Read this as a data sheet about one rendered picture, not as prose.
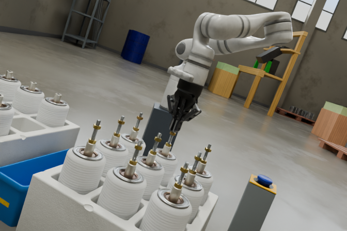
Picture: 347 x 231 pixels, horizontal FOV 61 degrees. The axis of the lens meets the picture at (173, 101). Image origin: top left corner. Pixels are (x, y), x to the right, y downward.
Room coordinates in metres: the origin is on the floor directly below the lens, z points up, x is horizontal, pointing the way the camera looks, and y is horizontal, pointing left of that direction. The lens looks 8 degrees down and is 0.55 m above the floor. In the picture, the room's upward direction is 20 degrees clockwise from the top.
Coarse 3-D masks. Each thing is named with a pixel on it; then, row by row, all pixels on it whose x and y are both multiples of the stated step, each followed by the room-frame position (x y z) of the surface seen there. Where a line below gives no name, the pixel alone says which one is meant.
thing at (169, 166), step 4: (156, 156) 0.84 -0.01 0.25; (160, 160) 0.83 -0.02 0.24; (164, 160) 0.83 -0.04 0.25; (168, 160) 0.84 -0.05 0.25; (172, 160) 0.85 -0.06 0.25; (176, 160) 0.86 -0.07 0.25; (164, 164) 0.83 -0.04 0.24; (168, 164) 0.83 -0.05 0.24; (172, 164) 0.84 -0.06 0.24; (176, 164) 0.86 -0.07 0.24; (164, 168) 0.83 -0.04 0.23; (168, 168) 0.83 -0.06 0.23; (172, 168) 0.84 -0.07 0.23; (168, 172) 0.84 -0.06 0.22; (172, 172) 0.85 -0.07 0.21; (164, 176) 0.83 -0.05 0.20; (168, 176) 0.84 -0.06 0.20; (164, 180) 0.84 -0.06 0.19; (168, 180) 0.85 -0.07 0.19; (160, 184) 0.83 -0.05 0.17; (164, 184) 0.84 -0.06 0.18
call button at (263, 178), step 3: (258, 177) 0.74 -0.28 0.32; (261, 177) 0.74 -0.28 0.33; (264, 177) 0.74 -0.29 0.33; (267, 177) 0.75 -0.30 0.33; (258, 180) 0.74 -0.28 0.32; (261, 180) 0.73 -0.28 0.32; (264, 180) 0.73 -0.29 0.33; (267, 180) 0.73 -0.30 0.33; (270, 180) 0.74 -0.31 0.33; (261, 183) 0.73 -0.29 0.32; (264, 183) 0.73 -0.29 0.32; (267, 183) 0.73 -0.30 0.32; (270, 183) 0.73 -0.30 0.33
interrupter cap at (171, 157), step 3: (156, 150) 0.88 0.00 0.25; (159, 150) 0.89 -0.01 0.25; (156, 153) 0.85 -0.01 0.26; (159, 153) 0.86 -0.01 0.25; (171, 153) 0.90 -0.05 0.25; (159, 156) 0.84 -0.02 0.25; (162, 156) 0.84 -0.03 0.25; (165, 156) 0.86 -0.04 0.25; (168, 156) 0.87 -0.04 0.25; (171, 156) 0.87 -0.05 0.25; (174, 156) 0.88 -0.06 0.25; (168, 159) 0.84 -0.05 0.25; (171, 159) 0.85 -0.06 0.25; (174, 159) 0.85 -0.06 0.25
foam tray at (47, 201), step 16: (32, 176) 0.63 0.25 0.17; (48, 176) 0.65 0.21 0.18; (32, 192) 0.63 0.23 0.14; (48, 192) 0.62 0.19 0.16; (64, 192) 0.61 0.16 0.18; (96, 192) 0.65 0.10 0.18; (32, 208) 0.62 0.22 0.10; (48, 208) 0.61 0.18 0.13; (64, 208) 0.60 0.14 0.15; (80, 208) 0.59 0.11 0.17; (96, 208) 0.59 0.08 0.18; (144, 208) 0.66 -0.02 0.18; (208, 208) 0.78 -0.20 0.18; (32, 224) 0.62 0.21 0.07; (48, 224) 0.61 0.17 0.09; (64, 224) 0.60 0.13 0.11; (80, 224) 0.59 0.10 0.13; (96, 224) 0.57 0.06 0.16; (112, 224) 0.56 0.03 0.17; (128, 224) 0.58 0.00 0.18; (192, 224) 0.67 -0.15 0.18
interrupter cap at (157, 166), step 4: (140, 156) 0.78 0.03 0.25; (144, 156) 0.79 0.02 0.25; (140, 160) 0.75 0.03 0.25; (144, 160) 0.77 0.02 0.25; (156, 160) 0.79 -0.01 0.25; (140, 164) 0.73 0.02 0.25; (144, 164) 0.73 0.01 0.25; (156, 164) 0.77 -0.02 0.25; (160, 164) 0.77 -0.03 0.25; (148, 168) 0.72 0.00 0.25; (152, 168) 0.73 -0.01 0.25; (156, 168) 0.74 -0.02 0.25; (160, 168) 0.75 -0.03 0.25
